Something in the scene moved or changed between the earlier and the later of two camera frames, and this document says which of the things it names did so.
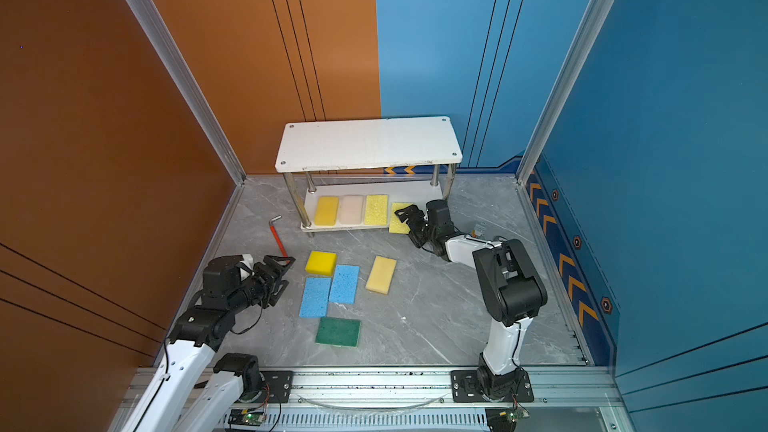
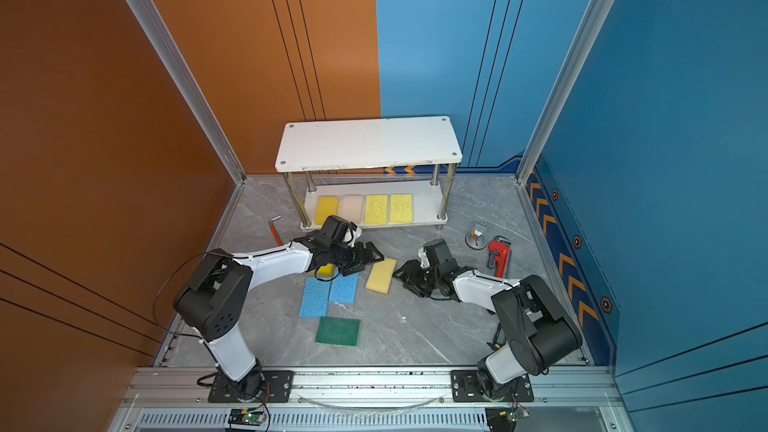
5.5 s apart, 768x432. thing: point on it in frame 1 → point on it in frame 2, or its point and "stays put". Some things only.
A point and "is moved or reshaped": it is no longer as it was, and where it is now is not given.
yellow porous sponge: x=376 y=210 stays put
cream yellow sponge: x=381 y=274 stays put
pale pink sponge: x=351 y=210 stays put
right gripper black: x=420 y=227 → x=418 y=278
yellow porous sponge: x=396 y=224 is moved or reshaped
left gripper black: x=265 y=280 → x=354 y=256
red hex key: x=276 y=236 stays put
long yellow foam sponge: x=326 y=211 stays put
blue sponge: x=344 y=288 stays put
